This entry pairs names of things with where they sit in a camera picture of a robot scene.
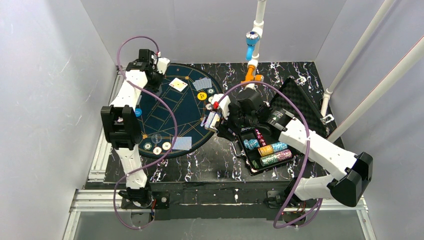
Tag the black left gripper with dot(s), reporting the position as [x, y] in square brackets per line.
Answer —
[154, 79]

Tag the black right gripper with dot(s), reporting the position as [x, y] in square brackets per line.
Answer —
[224, 124]

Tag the boxed deck of playing cards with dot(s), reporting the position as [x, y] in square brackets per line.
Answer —
[212, 120]

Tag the face up playing card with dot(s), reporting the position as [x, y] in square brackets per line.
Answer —
[178, 84]

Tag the yellow big blind button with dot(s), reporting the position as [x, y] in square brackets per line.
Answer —
[202, 96]

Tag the blue small blind button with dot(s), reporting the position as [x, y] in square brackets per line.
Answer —
[138, 112]

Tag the blue backed card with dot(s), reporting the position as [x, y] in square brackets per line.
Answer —
[177, 145]
[186, 142]
[208, 83]
[198, 85]

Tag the clear dealer button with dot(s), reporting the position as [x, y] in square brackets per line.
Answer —
[156, 138]

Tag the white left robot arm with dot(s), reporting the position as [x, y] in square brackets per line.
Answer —
[120, 124]

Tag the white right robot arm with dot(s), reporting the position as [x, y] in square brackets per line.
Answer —
[349, 173]

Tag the light blue chip stack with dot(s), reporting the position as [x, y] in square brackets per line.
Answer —
[251, 144]

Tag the black poker chip case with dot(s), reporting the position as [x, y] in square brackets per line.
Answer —
[305, 133]

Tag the yellow chip stack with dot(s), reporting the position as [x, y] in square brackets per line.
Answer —
[266, 150]

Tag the round dark blue poker mat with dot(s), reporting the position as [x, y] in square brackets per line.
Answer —
[181, 114]

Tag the green and purple chip row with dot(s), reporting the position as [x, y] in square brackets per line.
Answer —
[276, 157]

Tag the white thin diagonal pole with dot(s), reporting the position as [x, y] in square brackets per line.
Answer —
[363, 40]

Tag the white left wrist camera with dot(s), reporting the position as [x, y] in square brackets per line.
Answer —
[162, 65]

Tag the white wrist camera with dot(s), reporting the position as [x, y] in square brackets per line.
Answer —
[162, 65]
[221, 102]

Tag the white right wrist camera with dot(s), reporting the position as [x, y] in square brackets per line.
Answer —
[221, 102]

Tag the white pipe camera stand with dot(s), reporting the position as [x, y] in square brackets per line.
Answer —
[253, 39]

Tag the aluminium frame rail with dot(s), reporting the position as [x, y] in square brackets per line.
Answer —
[85, 148]

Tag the white diagonal frame pole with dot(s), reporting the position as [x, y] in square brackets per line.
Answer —
[415, 54]

